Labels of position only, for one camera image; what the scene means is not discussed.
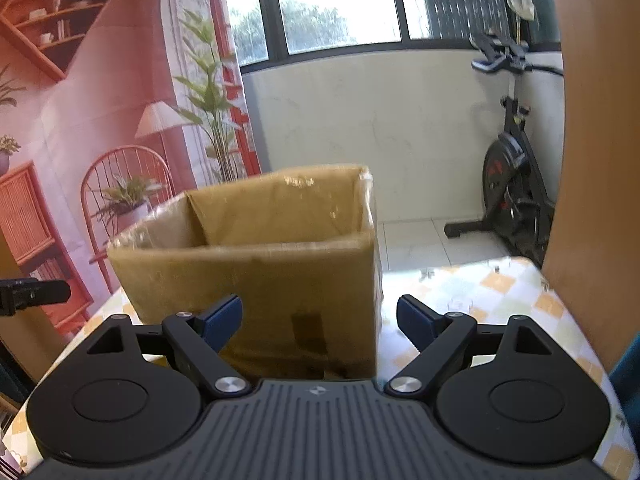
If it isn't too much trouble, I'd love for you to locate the brown wooden board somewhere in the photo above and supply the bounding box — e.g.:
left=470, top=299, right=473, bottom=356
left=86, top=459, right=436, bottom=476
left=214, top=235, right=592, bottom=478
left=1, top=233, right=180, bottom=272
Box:
left=541, top=0, right=640, bottom=377

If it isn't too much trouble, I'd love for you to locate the dark framed window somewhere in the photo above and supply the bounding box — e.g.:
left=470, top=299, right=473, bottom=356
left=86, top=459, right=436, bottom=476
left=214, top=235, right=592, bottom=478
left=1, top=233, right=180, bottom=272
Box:
left=220, top=0, right=567, bottom=68

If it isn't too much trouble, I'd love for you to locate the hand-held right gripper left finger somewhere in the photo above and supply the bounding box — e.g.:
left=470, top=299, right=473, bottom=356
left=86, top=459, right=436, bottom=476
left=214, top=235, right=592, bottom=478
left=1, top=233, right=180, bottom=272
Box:
left=85, top=294, right=253, bottom=402

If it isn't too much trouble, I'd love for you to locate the brown cardboard box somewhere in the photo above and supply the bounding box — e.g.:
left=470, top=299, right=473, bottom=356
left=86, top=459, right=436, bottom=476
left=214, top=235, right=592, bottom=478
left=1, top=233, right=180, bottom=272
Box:
left=107, top=162, right=383, bottom=381

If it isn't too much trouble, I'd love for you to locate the black exercise bike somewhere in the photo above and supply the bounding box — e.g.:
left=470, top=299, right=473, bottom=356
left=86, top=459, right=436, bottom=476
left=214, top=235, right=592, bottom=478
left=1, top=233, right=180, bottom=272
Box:
left=444, top=0, right=565, bottom=269

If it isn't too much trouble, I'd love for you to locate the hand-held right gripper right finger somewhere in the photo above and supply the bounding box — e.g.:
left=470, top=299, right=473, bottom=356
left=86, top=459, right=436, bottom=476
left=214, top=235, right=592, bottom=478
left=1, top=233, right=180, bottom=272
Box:
left=382, top=294, right=553, bottom=404

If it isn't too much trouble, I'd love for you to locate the teal cloth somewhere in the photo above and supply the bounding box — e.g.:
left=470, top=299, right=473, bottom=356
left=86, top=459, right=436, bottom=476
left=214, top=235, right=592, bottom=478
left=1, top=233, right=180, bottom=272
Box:
left=607, top=329, right=640, bottom=417

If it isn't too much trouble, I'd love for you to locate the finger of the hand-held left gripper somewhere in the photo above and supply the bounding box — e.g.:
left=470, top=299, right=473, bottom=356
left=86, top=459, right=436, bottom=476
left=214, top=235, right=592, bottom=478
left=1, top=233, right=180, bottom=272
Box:
left=0, top=278, right=71, bottom=317

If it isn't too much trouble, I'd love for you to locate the checked floral tablecloth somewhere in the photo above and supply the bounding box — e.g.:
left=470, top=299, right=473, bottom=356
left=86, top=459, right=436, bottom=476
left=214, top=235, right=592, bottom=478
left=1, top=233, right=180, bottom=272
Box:
left=0, top=255, right=637, bottom=480

